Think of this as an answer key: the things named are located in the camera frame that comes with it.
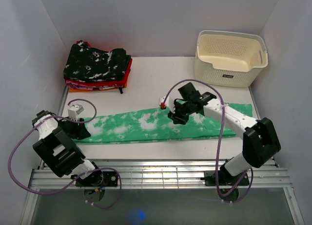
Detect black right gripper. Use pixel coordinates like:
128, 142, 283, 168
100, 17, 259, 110
168, 101, 193, 125

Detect green tie-dye trousers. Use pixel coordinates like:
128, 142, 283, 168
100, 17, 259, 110
73, 102, 253, 144

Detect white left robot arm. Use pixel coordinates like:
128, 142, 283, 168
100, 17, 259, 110
32, 110, 103, 186

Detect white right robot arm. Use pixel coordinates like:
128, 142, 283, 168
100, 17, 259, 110
159, 79, 281, 185

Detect pink patterned folded trousers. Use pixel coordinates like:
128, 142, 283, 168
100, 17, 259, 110
65, 80, 113, 91

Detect orange folded trousers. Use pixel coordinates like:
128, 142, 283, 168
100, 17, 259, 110
69, 85, 127, 94

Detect red folded trousers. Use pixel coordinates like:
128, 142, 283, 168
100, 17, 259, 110
64, 41, 134, 88

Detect black white patterned folded trousers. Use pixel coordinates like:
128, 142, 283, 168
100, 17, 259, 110
63, 40, 132, 82

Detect cream perforated plastic basket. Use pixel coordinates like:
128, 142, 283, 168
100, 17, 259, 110
194, 30, 268, 88

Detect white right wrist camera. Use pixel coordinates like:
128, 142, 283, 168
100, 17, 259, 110
159, 96, 175, 113

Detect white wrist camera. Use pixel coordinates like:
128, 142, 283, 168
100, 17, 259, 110
159, 96, 175, 113
67, 104, 84, 121

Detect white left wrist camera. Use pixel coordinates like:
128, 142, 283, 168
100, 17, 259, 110
67, 104, 84, 121

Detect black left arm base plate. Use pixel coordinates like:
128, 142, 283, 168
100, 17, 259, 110
75, 171, 118, 188

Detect aluminium rail frame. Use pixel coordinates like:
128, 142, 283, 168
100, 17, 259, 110
20, 85, 305, 225

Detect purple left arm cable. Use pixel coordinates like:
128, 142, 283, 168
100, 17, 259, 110
7, 98, 122, 209

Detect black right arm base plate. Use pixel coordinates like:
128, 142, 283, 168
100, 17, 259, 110
200, 170, 250, 186

